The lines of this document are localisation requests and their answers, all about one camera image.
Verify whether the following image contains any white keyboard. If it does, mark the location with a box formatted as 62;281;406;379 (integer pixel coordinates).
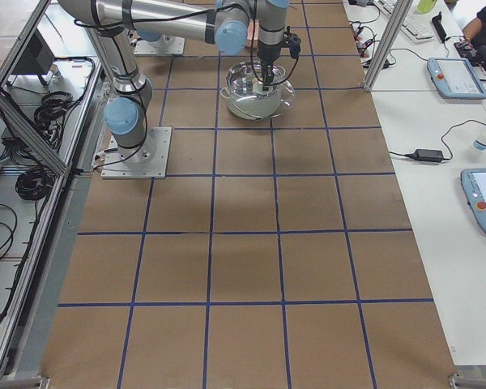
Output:
373;0;434;44

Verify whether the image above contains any upper blue teach pendant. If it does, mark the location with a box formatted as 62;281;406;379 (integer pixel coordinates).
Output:
426;58;486;100

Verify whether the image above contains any white paper cup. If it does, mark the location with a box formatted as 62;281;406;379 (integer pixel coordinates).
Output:
473;130;486;152

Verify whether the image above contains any glass pot lid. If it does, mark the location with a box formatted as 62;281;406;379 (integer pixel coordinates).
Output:
228;66;297;122

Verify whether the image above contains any black cable coil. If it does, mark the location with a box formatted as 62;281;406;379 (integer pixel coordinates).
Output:
15;165;52;202

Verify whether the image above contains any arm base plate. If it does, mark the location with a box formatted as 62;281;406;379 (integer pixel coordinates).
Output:
134;36;185;57
100;126;173;179

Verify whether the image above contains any blue teach pendant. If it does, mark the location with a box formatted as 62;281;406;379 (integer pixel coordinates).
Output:
460;169;486;234
426;58;486;100

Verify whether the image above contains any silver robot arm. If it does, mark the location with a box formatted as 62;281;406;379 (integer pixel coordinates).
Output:
60;1;301;95
91;27;155;165

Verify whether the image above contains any black monitor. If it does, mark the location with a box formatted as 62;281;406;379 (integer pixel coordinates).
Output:
11;29;55;85

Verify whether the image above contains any aluminium frame post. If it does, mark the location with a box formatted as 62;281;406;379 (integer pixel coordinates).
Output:
363;0;412;92

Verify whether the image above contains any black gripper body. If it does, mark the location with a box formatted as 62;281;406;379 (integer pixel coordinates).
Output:
258;38;301;75

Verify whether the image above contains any mint green cooking pot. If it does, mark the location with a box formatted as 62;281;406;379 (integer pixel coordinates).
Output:
220;60;287;119

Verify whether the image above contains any black power brick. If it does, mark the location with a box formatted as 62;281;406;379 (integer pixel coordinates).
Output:
404;148;445;163

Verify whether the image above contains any lower blue teach pendant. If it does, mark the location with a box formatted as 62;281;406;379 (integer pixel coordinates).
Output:
460;169;486;234

